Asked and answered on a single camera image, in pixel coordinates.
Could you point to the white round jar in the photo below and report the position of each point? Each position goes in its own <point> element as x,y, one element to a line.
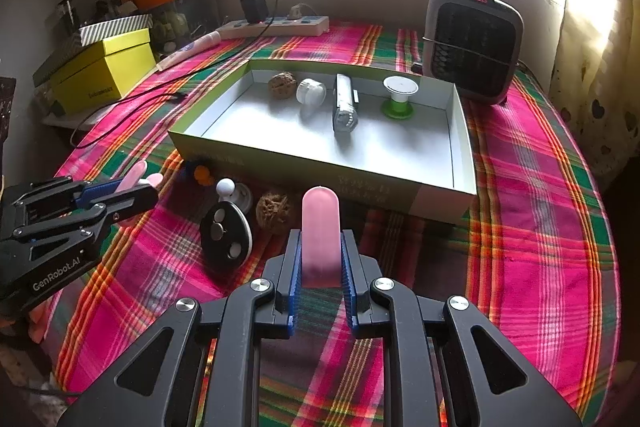
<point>310,92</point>

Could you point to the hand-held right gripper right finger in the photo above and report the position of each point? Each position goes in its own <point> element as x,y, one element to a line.
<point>350,287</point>

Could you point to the small black object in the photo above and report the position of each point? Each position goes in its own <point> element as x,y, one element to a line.
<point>417,67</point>

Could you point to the plaid tablecloth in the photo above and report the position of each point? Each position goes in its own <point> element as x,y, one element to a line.
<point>525,232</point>

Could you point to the pink oval case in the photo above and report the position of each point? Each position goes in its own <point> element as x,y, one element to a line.
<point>322,232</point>

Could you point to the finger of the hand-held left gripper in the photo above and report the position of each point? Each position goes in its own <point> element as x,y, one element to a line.
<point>100,193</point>
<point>135,199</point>

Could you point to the white green spool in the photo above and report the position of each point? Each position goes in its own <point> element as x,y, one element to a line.
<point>400,84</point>

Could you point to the dark glass jar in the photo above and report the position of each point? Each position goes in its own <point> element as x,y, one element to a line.
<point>65,12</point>

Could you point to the green white cardboard box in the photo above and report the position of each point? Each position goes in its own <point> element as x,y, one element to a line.
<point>390,142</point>

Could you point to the white cream tube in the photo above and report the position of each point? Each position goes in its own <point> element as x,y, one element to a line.
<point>190,49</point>

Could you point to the brown walnut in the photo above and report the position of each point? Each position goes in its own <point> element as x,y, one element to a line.
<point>274,208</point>
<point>281,86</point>

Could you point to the pink and white clip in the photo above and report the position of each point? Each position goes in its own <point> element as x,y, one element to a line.
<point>135,174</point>

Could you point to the white power strip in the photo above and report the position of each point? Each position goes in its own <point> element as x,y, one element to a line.
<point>300,26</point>

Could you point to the black oval disc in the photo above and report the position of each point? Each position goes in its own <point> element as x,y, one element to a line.
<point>240,232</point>

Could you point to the black charger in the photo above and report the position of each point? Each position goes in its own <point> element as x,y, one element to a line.
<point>254,7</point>

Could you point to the white plug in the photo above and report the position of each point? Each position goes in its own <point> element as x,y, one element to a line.
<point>296,12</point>

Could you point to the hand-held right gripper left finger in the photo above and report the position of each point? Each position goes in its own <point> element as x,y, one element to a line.
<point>295,287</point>

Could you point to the heart print curtain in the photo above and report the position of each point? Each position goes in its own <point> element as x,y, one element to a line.
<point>600,82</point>

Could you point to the yellow cardboard box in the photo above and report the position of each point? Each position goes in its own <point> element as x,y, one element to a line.
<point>100,77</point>

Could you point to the grey space heater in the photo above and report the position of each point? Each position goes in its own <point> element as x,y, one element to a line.
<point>470,52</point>

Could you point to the white ball-top knob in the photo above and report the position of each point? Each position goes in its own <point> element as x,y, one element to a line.
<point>226,187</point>

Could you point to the striped gift box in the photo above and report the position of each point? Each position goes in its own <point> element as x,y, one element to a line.
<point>115,27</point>

